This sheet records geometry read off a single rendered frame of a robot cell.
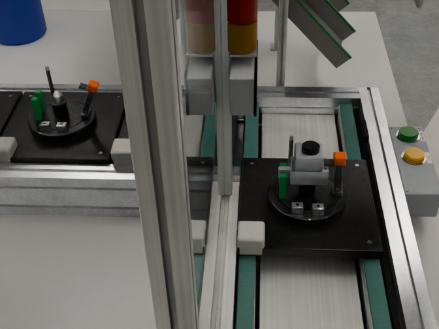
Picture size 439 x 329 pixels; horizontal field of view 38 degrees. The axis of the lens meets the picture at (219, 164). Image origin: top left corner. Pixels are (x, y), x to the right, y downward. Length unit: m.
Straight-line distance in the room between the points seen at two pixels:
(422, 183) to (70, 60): 1.03
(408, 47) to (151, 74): 3.36
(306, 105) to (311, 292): 0.51
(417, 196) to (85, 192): 0.63
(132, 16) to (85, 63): 1.48
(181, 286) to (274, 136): 0.95
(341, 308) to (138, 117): 0.75
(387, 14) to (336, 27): 2.43
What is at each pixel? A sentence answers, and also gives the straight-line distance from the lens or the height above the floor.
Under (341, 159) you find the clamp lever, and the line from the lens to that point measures 1.09.
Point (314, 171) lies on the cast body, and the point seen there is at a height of 1.06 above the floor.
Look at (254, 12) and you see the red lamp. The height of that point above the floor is 1.33.
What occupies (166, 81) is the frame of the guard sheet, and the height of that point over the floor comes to 1.57.
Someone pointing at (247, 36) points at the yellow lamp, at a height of 1.29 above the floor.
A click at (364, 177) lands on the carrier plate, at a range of 1.23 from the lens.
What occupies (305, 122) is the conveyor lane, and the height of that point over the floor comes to 0.92.
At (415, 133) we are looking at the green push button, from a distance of 1.35.
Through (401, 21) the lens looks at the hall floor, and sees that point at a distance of 3.96.
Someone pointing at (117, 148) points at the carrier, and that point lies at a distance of 1.27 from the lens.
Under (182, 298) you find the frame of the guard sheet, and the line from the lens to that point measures 0.48.
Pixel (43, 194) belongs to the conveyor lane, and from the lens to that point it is 1.31.
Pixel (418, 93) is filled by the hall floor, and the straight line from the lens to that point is 3.31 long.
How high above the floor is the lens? 1.76
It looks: 40 degrees down
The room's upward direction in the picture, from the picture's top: 2 degrees counter-clockwise
